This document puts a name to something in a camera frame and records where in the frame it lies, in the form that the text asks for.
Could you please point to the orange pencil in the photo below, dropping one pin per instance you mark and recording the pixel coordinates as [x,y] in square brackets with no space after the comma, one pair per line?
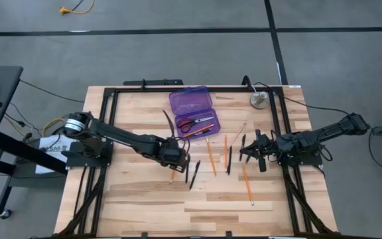
[172,177]
[225,152]
[199,130]
[211,156]
[247,184]

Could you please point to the black pen clear middle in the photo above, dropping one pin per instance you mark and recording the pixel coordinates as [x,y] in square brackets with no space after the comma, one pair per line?
[204,132]

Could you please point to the black caster wheel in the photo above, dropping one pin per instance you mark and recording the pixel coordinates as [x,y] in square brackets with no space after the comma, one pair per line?
[6,214]

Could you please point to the pale wooden pencil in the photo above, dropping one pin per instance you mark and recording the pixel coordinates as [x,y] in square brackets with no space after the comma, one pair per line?
[237,135]

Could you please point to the black side desk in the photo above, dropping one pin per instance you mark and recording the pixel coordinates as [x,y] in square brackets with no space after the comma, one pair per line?
[2,86]

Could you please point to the black aluminium table frame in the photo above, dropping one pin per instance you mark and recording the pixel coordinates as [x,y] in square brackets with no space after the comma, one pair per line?
[144,89]

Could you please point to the black bracket bar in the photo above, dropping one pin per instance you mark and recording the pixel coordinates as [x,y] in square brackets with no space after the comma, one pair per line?
[154,82]

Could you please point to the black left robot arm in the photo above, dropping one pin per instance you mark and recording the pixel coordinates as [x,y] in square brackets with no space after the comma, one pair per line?
[118,134]

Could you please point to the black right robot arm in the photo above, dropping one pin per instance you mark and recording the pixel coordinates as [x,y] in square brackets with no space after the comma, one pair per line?
[327,129]

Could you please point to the white printed paper sheet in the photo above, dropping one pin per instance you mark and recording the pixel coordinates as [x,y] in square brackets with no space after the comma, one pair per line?
[50,146]

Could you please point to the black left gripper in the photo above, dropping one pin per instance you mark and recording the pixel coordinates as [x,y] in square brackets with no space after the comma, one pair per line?
[174,156]

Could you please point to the purple transparent pencil box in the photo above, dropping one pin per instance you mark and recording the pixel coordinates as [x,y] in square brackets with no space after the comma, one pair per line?
[191,99]

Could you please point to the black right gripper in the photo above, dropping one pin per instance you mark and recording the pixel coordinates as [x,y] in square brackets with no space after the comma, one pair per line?
[270,147]

